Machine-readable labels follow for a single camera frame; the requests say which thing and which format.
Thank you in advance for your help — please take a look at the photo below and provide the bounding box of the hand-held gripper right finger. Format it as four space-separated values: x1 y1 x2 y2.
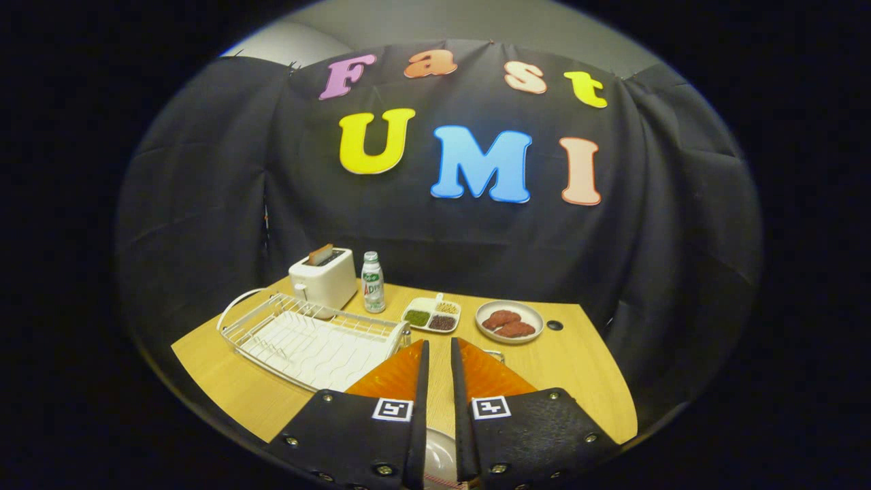
450 337 621 490

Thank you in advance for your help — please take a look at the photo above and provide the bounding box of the white plastic drink bottle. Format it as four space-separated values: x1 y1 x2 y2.
361 251 387 314

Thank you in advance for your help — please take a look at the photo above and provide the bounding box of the beige plate with meat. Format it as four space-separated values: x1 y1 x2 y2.
475 300 545 345

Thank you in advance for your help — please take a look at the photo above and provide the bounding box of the white wire dish rack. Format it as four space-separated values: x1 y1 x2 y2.
216 288 412 393

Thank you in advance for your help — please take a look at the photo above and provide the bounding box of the white divided tray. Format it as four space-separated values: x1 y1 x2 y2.
401 293 462 334

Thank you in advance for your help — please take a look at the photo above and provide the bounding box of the beige round plate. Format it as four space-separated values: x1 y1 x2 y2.
423 429 458 487

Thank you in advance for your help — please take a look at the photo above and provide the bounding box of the black backdrop cloth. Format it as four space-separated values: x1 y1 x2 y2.
116 39 761 436

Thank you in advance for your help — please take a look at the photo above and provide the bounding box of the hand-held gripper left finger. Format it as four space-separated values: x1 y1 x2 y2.
267 339 431 490

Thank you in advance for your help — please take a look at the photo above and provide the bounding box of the white drip tray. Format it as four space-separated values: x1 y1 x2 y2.
242 310 402 392

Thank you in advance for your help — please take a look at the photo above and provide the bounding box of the white toaster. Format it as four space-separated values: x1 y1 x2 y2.
289 246 359 319

